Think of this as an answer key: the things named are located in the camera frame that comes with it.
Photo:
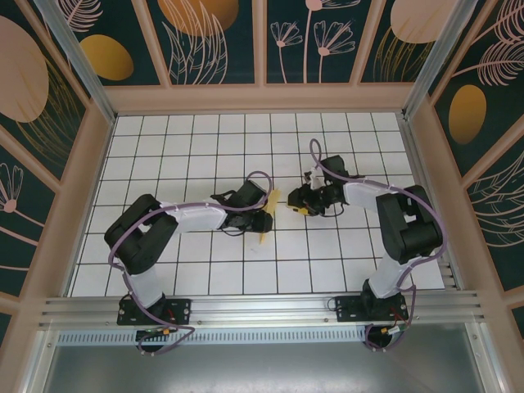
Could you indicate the yellow cloth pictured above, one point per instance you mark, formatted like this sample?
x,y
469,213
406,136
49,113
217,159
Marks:
x,y
273,201

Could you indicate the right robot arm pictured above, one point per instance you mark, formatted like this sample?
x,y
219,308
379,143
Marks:
x,y
409,229

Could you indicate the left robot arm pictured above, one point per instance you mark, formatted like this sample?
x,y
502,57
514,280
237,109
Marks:
x,y
135,241

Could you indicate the grey metal sheet panel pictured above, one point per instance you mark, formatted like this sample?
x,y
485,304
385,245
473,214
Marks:
x,y
262,368

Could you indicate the small connector board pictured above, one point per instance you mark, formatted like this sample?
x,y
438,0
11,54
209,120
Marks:
x,y
157,331
393,329

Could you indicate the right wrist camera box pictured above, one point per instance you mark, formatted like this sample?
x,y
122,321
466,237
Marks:
x,y
314,179

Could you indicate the long aluminium mounting rail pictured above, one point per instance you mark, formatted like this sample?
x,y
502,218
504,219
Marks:
x,y
262,311

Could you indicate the aluminium side rail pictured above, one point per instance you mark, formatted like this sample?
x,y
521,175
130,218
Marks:
x,y
415,155

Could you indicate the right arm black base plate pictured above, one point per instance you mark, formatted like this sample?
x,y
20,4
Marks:
x,y
348,311

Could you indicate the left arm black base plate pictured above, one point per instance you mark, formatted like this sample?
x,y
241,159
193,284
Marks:
x,y
180,311

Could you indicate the aluminium corner post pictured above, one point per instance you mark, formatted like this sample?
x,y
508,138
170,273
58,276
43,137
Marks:
x,y
434,61
79,61

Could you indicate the aluminium frame bar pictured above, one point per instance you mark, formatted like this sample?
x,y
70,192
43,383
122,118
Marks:
x,y
487,360
39,368

